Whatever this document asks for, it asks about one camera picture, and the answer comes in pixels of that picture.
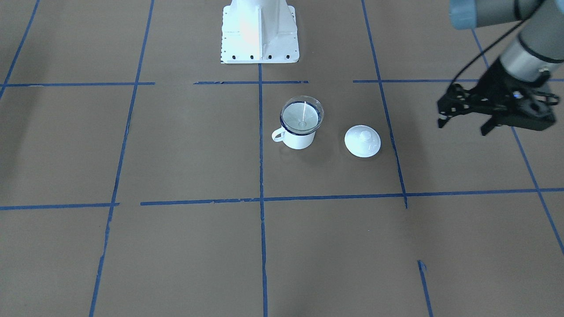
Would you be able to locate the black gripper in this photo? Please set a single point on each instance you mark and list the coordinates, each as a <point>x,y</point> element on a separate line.
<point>494,86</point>

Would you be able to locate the white mug lid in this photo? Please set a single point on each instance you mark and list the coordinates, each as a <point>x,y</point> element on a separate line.
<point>362,141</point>

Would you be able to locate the clear glass funnel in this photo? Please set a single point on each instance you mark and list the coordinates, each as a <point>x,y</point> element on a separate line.
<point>302,115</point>

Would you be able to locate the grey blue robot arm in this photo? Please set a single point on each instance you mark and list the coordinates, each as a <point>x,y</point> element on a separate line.
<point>538,44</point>

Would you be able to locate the white enamel mug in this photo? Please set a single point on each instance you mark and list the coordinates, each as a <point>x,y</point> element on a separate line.
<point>295,142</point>

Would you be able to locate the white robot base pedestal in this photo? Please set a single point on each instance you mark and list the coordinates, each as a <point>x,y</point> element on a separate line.
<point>259,32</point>

